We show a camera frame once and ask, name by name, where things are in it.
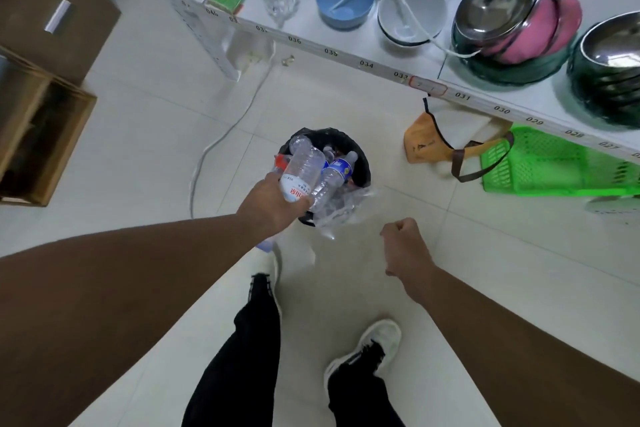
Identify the white metal shelf numbered edge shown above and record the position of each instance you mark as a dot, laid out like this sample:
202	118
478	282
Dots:
350	49

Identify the person's left forearm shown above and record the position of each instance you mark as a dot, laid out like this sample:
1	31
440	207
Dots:
110	311

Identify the person's white shoe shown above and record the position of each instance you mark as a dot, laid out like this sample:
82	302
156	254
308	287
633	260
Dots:
275	266
385	334

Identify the person's leg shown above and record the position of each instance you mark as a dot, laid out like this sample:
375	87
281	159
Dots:
360	396
235	371

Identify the heap of discarded plastic bottles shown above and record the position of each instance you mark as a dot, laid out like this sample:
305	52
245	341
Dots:
330	154

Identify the pink bowl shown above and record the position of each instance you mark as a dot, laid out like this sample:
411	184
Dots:
555	21

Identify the person's right forearm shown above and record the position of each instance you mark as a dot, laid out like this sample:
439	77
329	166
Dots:
530	351

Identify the green plastic basket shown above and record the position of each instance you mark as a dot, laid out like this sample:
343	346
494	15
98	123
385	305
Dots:
540	166

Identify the single steel bowl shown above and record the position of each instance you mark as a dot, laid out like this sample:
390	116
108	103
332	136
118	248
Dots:
492	6

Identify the person's left hand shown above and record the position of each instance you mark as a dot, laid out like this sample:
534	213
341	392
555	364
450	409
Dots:
265	211

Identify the person's right leg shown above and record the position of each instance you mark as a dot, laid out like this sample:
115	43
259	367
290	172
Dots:
360	396

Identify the person's right hand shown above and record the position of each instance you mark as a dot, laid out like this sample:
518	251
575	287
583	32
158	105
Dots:
407	254

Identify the person's left leg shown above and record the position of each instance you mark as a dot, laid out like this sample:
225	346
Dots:
235	371

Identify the person's left white shoe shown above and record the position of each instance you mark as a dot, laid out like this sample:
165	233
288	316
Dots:
275	266

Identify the black trash bin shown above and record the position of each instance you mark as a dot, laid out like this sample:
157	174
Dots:
361	161

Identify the white bowl dark rim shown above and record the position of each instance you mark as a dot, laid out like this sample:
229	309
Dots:
425	6

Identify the stack of steel bowls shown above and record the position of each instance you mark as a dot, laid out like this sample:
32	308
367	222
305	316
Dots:
612	46

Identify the blue label plastic bottle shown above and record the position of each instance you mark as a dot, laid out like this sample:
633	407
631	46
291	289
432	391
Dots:
341	170

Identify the crushed clear plastic bottle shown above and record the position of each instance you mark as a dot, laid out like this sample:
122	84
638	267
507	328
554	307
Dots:
350	206

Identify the white label plastic bottle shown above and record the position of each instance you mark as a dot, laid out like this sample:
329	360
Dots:
302	169

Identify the person's right white shoe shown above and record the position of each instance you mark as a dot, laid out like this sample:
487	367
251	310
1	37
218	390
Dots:
385	334

